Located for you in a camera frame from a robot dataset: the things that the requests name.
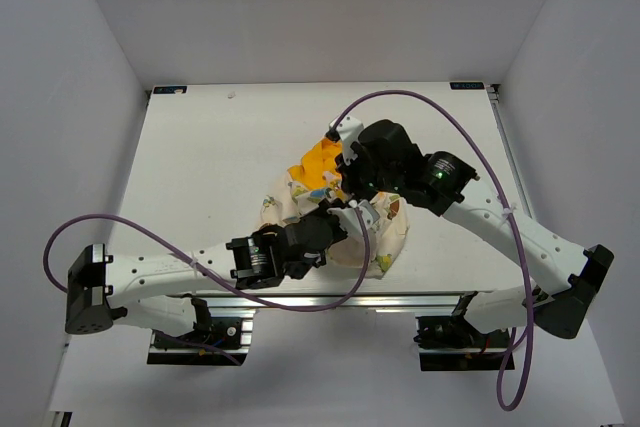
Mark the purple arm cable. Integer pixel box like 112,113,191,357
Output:
43,199,372,366
327,89,536,412

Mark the aluminium front table rail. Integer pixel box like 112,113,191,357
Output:
198,292,467,312

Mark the blue left corner label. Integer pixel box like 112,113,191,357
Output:
152,85,187,95

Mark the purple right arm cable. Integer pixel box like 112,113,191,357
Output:
327,89,536,412

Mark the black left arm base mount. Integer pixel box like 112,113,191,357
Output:
147,298,254,367

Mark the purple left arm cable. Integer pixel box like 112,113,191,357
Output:
43,199,372,366

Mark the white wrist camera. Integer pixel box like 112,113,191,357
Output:
325,115,364,150
329,200,380,239

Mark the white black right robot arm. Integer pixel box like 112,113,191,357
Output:
327,117,614,346

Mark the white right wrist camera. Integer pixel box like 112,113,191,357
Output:
325,115,364,150

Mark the yellow cream dinosaur print jacket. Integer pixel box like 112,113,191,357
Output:
258,139,409,279

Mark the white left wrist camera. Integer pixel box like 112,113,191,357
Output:
329,200,380,239

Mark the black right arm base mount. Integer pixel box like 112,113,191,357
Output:
414,292,510,372

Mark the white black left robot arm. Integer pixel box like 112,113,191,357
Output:
65,214,347,346

